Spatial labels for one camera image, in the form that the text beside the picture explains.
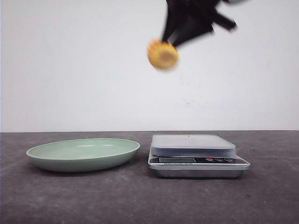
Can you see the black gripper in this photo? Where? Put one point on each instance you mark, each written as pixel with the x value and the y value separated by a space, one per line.
pixel 189 19

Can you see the yellow corn cob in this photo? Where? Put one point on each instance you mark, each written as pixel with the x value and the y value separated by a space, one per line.
pixel 162 55

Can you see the silver digital kitchen scale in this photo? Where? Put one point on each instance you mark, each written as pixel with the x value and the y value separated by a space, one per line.
pixel 195 156

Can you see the light green plate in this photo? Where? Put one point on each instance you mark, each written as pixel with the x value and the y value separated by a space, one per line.
pixel 83 155

